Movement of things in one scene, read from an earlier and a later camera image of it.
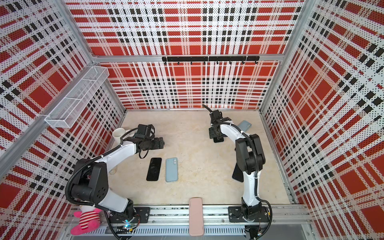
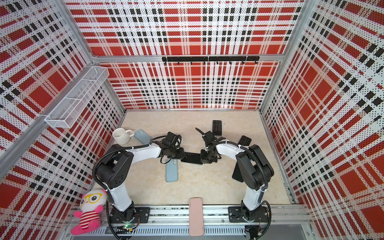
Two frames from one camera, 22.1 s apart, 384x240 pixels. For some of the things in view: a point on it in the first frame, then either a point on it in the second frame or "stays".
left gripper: (157, 143) -> (180, 155)
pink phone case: (196, 217) stays
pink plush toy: (89, 220) stays
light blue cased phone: (171, 170) stays
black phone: (154, 169) -> (192, 157)
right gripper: (212, 133) -> (204, 160)
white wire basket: (65, 112) stays
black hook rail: (213, 58) stays
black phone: (238, 174) stays
